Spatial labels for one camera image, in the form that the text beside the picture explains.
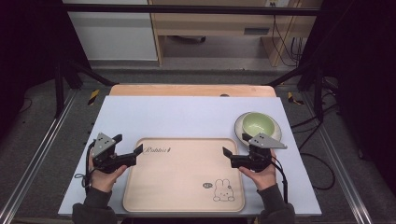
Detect white cabinet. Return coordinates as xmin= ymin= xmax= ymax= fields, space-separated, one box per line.
xmin=62 ymin=0 xmax=159 ymax=62

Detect white table cover board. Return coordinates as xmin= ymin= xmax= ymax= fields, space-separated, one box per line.
xmin=57 ymin=95 xmax=323 ymax=217

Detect wooden desk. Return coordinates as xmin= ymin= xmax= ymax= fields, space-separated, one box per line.
xmin=148 ymin=0 xmax=323 ymax=68

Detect black floor cable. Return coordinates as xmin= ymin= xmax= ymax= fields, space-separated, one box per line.
xmin=290 ymin=104 xmax=340 ymax=191

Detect black curtain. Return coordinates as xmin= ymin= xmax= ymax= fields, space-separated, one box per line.
xmin=0 ymin=0 xmax=92 ymax=141
xmin=298 ymin=0 xmax=396 ymax=197

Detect hanging black cables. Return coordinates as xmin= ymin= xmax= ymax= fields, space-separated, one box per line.
xmin=271 ymin=13 xmax=304 ymax=68

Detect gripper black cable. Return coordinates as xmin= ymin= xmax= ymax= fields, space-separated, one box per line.
xmin=270 ymin=155 xmax=290 ymax=204
xmin=74 ymin=140 xmax=96 ymax=194

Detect person's right hand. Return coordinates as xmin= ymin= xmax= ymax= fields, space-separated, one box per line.
xmin=238 ymin=148 xmax=278 ymax=191

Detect wooden table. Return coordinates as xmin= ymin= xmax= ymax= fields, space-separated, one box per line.
xmin=108 ymin=83 xmax=277 ymax=98

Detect pale green bowl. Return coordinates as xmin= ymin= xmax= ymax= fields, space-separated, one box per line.
xmin=233 ymin=111 xmax=283 ymax=147

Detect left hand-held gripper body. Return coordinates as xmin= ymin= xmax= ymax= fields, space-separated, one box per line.
xmin=90 ymin=133 xmax=138 ymax=175

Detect black metal frame bar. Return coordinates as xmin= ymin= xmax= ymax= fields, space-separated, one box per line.
xmin=64 ymin=3 xmax=321 ymax=17

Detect black metal stand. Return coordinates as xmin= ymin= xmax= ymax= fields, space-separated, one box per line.
xmin=53 ymin=59 xmax=118 ymax=119
xmin=267 ymin=60 xmax=340 ymax=123

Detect person's left hand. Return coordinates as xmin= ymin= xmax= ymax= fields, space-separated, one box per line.
xmin=88 ymin=151 xmax=129 ymax=194

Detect aluminium rail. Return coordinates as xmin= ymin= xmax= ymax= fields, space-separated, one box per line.
xmin=0 ymin=90 xmax=78 ymax=224
xmin=301 ymin=91 xmax=375 ymax=224

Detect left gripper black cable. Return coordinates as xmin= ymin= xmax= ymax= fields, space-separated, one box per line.
xmin=74 ymin=140 xmax=96 ymax=194

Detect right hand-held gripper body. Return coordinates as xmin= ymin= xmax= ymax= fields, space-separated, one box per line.
xmin=231 ymin=133 xmax=289 ymax=174

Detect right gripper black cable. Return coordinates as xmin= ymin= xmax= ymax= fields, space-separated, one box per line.
xmin=270 ymin=155 xmax=290 ymax=204

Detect wooden tray with rabbit print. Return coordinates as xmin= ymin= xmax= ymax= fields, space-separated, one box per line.
xmin=122 ymin=137 xmax=246 ymax=214

